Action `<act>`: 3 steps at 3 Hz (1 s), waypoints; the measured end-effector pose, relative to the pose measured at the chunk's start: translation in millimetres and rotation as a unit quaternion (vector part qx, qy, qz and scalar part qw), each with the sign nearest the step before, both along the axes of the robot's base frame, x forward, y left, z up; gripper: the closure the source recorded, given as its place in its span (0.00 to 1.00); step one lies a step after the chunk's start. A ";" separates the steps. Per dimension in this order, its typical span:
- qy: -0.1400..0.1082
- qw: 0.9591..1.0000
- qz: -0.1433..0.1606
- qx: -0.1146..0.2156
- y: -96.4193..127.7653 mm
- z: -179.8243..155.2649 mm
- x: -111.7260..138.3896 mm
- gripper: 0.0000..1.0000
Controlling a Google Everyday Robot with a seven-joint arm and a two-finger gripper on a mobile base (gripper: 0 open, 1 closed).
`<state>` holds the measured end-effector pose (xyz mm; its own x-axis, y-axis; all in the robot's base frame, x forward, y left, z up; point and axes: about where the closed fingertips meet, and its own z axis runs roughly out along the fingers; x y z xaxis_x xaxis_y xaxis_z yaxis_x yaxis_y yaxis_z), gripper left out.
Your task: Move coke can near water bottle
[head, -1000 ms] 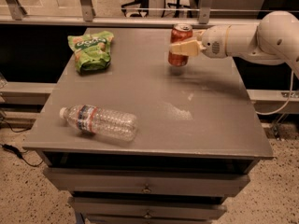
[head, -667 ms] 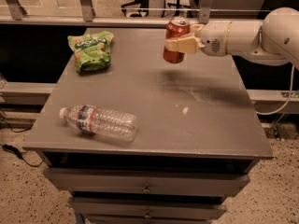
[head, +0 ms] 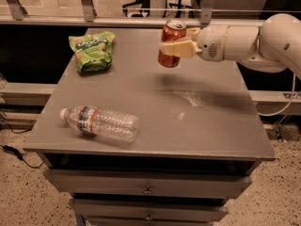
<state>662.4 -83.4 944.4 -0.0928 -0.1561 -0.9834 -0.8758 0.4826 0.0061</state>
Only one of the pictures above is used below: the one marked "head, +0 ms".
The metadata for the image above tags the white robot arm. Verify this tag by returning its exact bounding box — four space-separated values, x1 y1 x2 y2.
160 14 301 79

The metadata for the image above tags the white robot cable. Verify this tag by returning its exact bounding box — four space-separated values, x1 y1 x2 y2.
257 73 297 118

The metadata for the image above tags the grey drawer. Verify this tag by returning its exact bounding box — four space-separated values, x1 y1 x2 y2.
70 199 228 222
44 169 252 199

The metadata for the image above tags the lower grey drawer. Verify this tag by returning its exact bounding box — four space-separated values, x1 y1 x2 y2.
70 199 228 222

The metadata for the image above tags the green snack bag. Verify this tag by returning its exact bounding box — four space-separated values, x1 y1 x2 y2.
69 31 115 73

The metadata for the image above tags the grey cabinet with drawers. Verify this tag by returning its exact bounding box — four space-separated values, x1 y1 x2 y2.
24 29 275 226

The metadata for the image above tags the metal railing frame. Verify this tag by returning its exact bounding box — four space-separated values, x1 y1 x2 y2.
0 0 267 27

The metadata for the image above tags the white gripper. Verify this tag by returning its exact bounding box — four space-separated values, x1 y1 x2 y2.
159 25 228 61

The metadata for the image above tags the upper grey drawer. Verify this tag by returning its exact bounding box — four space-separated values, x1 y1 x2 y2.
44 169 252 199

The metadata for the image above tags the black office chair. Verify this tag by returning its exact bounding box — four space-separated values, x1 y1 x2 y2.
122 0 151 17

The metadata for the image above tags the clear plastic water bottle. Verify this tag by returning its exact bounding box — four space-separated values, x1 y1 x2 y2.
60 105 138 143

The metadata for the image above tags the black floor cable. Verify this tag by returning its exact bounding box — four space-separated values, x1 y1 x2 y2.
0 120 45 170

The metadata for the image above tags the red coke can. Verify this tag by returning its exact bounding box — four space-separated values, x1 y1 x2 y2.
158 19 186 68

